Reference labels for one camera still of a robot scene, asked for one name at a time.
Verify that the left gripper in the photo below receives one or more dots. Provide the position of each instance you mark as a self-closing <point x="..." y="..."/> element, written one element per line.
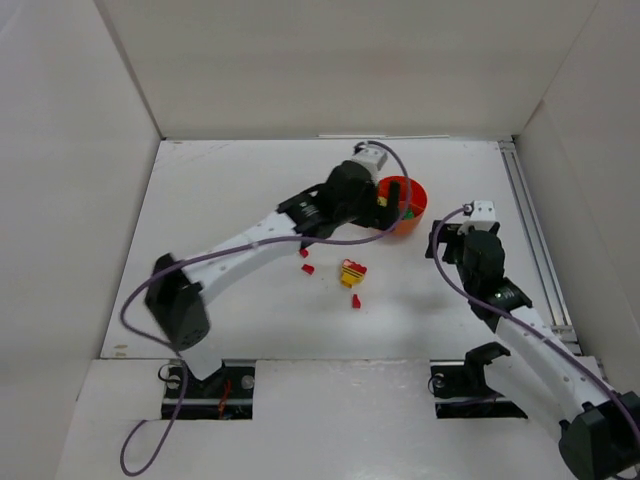
<point x="379" y="214"/>

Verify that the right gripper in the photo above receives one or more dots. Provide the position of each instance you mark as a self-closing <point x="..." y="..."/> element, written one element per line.
<point x="447" y="245"/>

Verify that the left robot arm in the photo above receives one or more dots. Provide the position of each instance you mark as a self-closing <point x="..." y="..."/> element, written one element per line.
<point x="181" y="291"/>

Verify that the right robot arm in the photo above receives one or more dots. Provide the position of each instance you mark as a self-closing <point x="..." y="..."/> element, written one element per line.
<point x="595" y="427"/>

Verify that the orange round divided container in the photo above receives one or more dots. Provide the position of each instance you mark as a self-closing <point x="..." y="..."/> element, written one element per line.
<point x="418" y="202"/>

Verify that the red yellow striped lego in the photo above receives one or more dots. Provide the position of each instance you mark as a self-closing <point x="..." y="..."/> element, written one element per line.
<point x="351" y="273"/>

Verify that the red curved lego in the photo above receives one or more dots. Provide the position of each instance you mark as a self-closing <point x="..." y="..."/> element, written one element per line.
<point x="308" y="269"/>

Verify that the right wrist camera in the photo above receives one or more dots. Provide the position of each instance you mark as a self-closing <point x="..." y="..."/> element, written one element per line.
<point x="476" y="213"/>

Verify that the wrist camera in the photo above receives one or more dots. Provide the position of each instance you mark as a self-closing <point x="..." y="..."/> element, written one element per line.
<point x="476" y="213"/>
<point x="372" y="157"/>

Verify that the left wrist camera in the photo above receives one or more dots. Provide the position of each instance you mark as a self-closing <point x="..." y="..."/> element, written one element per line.
<point x="372" y="157"/>

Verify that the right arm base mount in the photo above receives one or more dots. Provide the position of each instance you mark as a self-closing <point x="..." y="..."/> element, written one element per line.
<point x="460" y="389"/>

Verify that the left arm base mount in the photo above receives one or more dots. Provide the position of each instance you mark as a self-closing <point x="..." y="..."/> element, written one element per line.
<point x="226" y="395"/>

